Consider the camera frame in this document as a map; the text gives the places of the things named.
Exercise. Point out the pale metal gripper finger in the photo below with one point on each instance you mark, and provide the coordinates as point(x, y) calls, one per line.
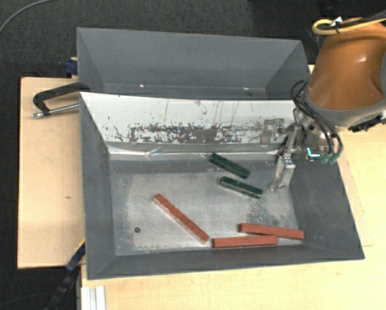
point(284, 173)
point(270, 131)

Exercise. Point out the dark green flat block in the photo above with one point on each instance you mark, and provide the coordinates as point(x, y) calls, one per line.
point(229, 166)
point(241, 187)

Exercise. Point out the red-brown flat block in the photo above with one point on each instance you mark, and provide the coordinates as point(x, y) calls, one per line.
point(244, 241)
point(272, 231)
point(181, 218)

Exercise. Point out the grey metal bin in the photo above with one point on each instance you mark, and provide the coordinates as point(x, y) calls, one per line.
point(186, 60)

